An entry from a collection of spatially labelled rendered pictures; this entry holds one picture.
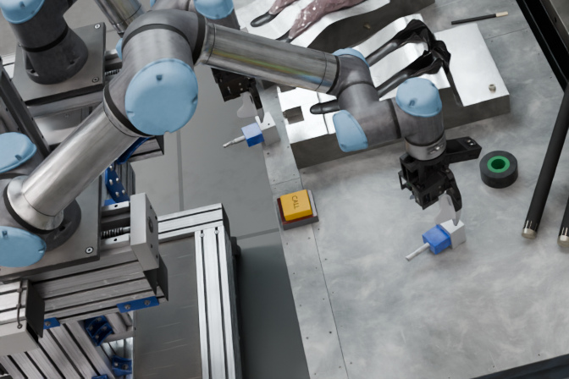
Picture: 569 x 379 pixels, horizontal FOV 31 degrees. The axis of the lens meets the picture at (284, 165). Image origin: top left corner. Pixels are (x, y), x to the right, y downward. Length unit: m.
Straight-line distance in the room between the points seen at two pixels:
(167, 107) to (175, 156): 1.98
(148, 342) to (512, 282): 1.19
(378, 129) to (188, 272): 1.31
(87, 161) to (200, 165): 1.82
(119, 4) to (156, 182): 1.55
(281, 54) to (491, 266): 0.63
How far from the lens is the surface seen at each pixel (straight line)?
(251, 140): 2.40
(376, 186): 2.28
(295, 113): 2.38
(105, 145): 1.73
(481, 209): 2.21
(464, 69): 2.41
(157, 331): 2.92
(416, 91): 1.81
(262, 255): 3.24
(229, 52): 1.80
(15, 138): 1.99
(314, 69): 1.86
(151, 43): 1.68
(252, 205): 3.38
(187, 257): 3.04
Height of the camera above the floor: 2.53
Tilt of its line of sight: 47 degrees down
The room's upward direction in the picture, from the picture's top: 18 degrees counter-clockwise
